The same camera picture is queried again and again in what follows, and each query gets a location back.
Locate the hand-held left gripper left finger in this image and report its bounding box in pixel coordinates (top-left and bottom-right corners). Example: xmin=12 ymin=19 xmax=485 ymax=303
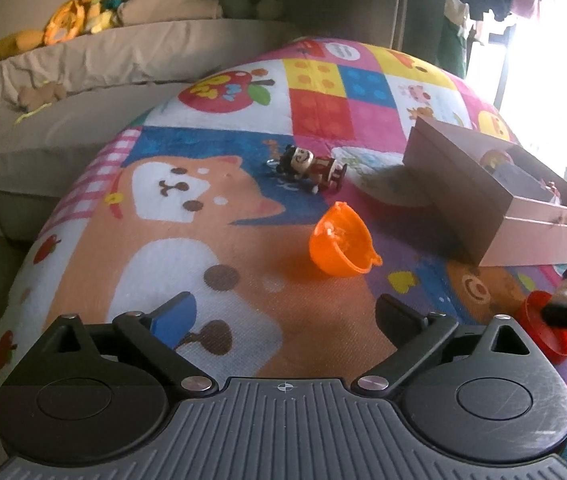
xmin=18 ymin=292 xmax=219 ymax=398

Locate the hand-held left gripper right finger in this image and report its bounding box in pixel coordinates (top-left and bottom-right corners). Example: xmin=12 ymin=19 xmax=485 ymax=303
xmin=351 ymin=294 xmax=544 ymax=398

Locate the red plastic toy cup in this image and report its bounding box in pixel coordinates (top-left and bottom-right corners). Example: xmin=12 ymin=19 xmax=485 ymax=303
xmin=516 ymin=290 xmax=567 ymax=365

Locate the orange plastic toy bowl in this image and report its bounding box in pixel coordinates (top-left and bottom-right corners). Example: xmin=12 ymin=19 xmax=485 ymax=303
xmin=308 ymin=201 xmax=383 ymax=277

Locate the pink cardboard box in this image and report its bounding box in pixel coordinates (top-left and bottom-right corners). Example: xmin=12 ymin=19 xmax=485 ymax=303
xmin=402 ymin=114 xmax=567 ymax=267

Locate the colourful cartoon play mat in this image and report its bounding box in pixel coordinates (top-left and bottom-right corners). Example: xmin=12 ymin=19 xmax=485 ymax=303
xmin=0 ymin=35 xmax=567 ymax=480

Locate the small black-hatted figurine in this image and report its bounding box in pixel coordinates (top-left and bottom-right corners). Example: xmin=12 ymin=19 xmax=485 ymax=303
xmin=266 ymin=144 xmax=348 ymax=195

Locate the beige covered sofa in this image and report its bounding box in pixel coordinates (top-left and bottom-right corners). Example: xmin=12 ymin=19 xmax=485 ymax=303
xmin=0 ymin=0 xmax=304 ymax=241

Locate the green hanging garment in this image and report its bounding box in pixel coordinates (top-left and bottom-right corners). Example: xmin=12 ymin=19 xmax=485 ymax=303
xmin=436 ymin=0 xmax=471 ymax=78

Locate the beige cushion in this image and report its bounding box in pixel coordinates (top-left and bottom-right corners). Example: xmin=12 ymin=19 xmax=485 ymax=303
xmin=123 ymin=0 xmax=224 ymax=23

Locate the dark curtain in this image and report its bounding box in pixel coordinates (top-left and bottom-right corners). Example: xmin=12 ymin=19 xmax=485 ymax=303
xmin=393 ymin=0 xmax=445 ymax=53

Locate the yellow pillow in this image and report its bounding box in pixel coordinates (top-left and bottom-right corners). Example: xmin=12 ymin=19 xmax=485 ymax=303
xmin=0 ymin=30 xmax=44 ymax=61

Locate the yellow duck plush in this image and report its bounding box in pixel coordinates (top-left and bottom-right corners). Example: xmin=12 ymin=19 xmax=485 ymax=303
xmin=76 ymin=0 xmax=114 ymax=35

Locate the white bear plush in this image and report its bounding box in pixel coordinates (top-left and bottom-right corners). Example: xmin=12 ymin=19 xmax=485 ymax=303
xmin=256 ymin=0 xmax=287 ymax=18

